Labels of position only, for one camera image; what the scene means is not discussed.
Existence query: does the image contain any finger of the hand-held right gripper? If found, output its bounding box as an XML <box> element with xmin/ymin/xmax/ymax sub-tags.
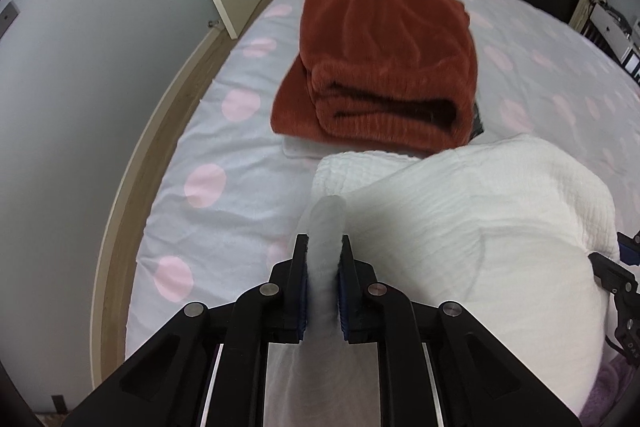
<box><xmin>617</xmin><ymin>231</ymin><xmax>640</xmax><ymax>265</ymax></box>

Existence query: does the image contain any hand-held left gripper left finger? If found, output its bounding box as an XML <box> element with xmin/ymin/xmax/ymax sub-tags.
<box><xmin>62</xmin><ymin>234</ymin><xmax>309</xmax><ymax>427</ymax></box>

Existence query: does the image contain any cream slatted rack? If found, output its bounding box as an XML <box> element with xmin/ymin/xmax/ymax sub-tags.
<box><xmin>569</xmin><ymin>0</ymin><xmax>598</xmax><ymax>42</ymax></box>

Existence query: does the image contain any rust orange folded sweater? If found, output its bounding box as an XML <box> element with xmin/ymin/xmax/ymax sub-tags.
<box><xmin>270</xmin><ymin>0</ymin><xmax>477</xmax><ymax>154</ymax></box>

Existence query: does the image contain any white crinkle cotton garment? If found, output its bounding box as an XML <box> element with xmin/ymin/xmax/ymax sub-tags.
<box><xmin>260</xmin><ymin>134</ymin><xmax>621</xmax><ymax>427</ymax></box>

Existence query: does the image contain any bed with pink-dotted grey sheet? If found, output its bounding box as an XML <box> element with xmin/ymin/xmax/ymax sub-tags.
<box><xmin>125</xmin><ymin>0</ymin><xmax>640</xmax><ymax>360</ymax></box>

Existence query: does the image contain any black folded garment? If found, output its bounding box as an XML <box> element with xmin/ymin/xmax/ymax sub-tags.
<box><xmin>470</xmin><ymin>99</ymin><xmax>485</xmax><ymax>140</ymax></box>

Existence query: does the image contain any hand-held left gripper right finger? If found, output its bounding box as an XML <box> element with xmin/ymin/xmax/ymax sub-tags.
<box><xmin>337</xmin><ymin>235</ymin><xmax>581</xmax><ymax>427</ymax></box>

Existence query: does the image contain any white nightstand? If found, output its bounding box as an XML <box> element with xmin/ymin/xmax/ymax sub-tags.
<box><xmin>589</xmin><ymin>2</ymin><xmax>640</xmax><ymax>80</ymax></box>

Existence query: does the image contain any stack of folded clothes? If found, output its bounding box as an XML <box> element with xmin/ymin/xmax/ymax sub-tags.
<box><xmin>281</xmin><ymin>134</ymin><xmax>346</xmax><ymax>159</ymax></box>

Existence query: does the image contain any purple fleece cloth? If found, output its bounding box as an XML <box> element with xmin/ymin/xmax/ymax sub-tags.
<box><xmin>580</xmin><ymin>354</ymin><xmax>633</xmax><ymax>420</ymax></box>

